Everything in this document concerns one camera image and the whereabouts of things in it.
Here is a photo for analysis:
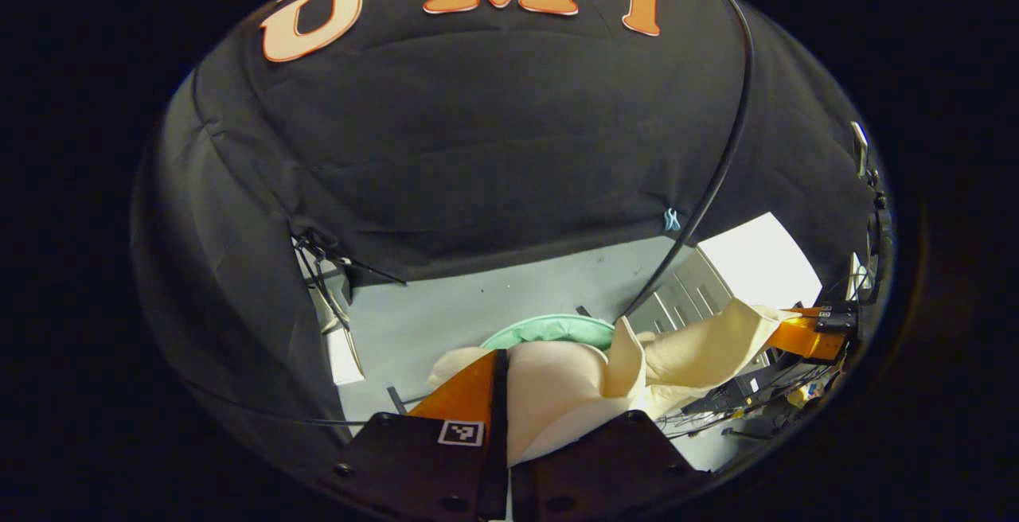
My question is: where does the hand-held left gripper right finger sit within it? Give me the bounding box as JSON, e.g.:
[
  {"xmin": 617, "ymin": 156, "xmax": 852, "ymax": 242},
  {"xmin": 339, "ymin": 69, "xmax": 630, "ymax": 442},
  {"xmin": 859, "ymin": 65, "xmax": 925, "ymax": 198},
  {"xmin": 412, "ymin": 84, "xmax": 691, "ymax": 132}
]
[{"xmin": 509, "ymin": 409, "xmax": 711, "ymax": 520}]

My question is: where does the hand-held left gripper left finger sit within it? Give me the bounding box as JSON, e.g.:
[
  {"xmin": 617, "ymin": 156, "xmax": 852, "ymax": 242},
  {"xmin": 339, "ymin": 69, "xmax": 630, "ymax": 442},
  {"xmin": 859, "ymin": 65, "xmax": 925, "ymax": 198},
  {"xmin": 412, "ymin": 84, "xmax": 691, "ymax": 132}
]
[{"xmin": 329, "ymin": 349, "xmax": 510, "ymax": 520}]

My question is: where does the cream shirt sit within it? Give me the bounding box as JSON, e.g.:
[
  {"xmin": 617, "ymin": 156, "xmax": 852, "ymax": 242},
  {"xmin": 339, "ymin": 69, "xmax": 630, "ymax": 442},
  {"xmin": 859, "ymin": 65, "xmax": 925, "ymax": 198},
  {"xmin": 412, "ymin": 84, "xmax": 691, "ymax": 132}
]
[{"xmin": 426, "ymin": 298, "xmax": 797, "ymax": 467}]

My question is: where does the green laundry hamper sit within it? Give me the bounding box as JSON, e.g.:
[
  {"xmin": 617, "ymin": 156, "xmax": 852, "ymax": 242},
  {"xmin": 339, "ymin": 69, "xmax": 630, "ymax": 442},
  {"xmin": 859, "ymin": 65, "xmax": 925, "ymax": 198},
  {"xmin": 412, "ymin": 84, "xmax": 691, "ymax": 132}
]
[{"xmin": 480, "ymin": 314, "xmax": 618, "ymax": 352}]

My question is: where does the black clothes rack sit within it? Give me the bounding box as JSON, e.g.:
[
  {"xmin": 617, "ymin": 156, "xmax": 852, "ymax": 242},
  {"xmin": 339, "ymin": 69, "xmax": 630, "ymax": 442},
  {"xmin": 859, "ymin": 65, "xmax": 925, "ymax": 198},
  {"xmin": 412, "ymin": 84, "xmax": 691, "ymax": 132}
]
[{"xmin": 617, "ymin": 0, "xmax": 755, "ymax": 322}]

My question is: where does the grey metal panel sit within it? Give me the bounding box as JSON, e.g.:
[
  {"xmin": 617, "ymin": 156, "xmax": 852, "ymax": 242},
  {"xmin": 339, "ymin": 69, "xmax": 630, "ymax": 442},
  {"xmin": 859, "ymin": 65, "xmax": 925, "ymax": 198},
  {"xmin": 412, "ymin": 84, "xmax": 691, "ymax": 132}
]
[{"xmin": 629, "ymin": 247, "xmax": 769, "ymax": 372}]

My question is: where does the black backdrop cloth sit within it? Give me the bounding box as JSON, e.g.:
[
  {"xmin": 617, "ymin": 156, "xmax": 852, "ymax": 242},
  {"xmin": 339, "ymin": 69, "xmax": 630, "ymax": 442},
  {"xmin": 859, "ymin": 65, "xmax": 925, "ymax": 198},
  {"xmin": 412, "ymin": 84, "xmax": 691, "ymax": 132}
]
[{"xmin": 131, "ymin": 0, "xmax": 892, "ymax": 475}]

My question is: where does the tangle of black floor cables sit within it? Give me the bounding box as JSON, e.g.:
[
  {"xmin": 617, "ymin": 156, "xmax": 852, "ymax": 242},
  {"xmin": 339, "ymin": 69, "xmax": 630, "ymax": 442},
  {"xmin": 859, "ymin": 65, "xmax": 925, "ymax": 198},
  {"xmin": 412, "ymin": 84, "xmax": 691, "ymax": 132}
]
[{"xmin": 661, "ymin": 359, "xmax": 845, "ymax": 442}]

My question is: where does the white metal frame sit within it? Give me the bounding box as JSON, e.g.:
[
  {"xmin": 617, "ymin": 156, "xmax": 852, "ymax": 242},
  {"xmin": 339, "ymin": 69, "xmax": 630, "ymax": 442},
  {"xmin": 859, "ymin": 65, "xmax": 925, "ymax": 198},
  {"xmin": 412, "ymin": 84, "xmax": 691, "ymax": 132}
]
[{"xmin": 296, "ymin": 251, "xmax": 367, "ymax": 388}]

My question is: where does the black cable bundle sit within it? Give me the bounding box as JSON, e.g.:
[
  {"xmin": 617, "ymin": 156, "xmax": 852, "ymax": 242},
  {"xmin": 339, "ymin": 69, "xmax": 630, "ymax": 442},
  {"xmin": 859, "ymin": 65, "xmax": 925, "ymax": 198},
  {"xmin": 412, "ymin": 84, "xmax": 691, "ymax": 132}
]
[{"xmin": 291, "ymin": 224, "xmax": 407, "ymax": 332}]

